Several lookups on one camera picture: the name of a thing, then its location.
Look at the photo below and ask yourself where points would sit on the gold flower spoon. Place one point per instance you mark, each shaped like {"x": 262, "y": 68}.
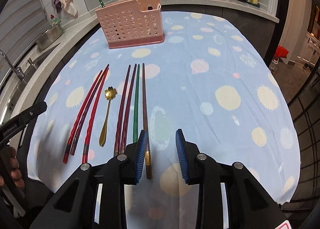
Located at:
{"x": 110, "y": 94}

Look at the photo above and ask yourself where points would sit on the dark red chopstick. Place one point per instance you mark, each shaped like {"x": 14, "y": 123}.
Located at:
{"x": 127, "y": 113}

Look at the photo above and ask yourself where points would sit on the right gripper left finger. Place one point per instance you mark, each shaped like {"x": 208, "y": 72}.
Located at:
{"x": 136, "y": 155}

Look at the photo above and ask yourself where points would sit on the chrome faucet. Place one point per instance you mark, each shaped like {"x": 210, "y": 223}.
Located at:
{"x": 17, "y": 70}

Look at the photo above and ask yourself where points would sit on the pink perforated utensil holder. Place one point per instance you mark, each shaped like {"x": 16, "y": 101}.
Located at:
{"x": 130, "y": 23}

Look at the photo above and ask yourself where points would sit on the person's left hand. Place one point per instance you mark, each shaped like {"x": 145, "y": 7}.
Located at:
{"x": 15, "y": 174}

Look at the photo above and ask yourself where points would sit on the hanging dish towel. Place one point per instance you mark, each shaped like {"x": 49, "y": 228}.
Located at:
{"x": 65, "y": 5}

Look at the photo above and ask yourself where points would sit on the purple maroon chopstick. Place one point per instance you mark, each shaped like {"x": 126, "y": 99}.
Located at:
{"x": 120, "y": 115}

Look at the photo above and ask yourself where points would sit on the green dish soap bottle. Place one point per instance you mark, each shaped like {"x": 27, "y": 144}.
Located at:
{"x": 53, "y": 20}

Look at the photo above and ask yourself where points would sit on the brown chopstick gold band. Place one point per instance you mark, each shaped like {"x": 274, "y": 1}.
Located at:
{"x": 145, "y": 127}

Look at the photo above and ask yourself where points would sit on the blue dotted tablecloth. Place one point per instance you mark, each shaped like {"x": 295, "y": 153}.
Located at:
{"x": 206, "y": 79}

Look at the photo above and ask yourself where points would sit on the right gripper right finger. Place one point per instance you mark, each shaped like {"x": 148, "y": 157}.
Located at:
{"x": 187, "y": 153}

